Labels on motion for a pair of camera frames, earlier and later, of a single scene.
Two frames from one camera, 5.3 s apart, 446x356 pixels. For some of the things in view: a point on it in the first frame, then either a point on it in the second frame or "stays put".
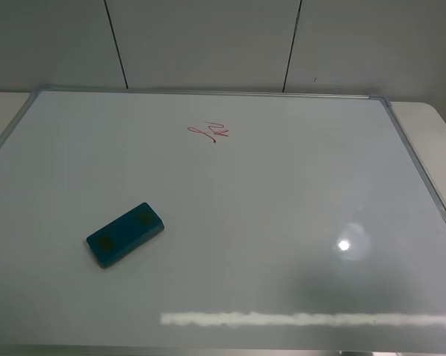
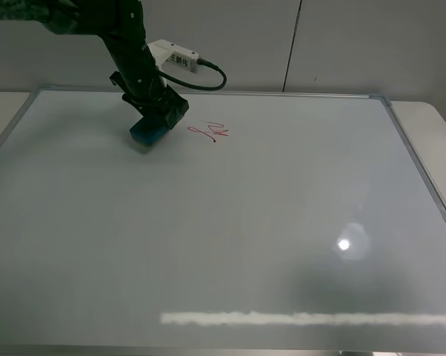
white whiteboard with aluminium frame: (185, 221) stays put
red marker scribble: (211, 134) stays put
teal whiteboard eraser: (124, 235) to (147, 131)
